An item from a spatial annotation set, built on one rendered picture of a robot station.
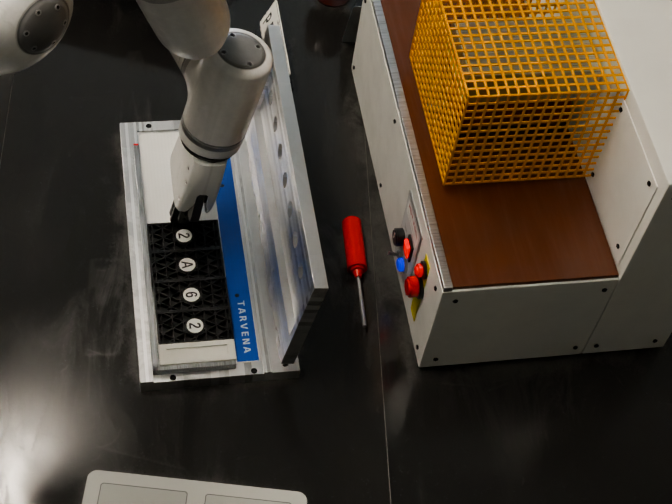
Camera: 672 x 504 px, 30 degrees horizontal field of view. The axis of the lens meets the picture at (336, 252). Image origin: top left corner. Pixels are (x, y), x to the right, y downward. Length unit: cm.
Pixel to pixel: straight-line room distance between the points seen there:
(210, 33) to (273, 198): 38
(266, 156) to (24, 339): 41
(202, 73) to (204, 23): 15
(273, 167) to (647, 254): 52
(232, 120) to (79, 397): 41
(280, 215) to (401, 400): 29
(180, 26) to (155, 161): 49
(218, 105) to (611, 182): 50
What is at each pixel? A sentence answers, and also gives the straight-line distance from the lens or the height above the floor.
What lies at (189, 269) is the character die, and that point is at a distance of 171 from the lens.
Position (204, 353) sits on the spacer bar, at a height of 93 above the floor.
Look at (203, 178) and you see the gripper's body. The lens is 162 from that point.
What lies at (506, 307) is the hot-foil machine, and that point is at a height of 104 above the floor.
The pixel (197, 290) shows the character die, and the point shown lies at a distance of 169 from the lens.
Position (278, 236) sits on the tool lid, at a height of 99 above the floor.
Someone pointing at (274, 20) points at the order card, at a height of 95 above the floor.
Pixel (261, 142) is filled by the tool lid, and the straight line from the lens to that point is 177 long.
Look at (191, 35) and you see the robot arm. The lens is 139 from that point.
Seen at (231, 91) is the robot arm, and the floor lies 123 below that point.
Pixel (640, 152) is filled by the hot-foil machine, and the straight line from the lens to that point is 153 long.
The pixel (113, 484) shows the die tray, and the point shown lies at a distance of 158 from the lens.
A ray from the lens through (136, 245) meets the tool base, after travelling 174.
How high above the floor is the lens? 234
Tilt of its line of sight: 54 degrees down
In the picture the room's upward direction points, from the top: 11 degrees clockwise
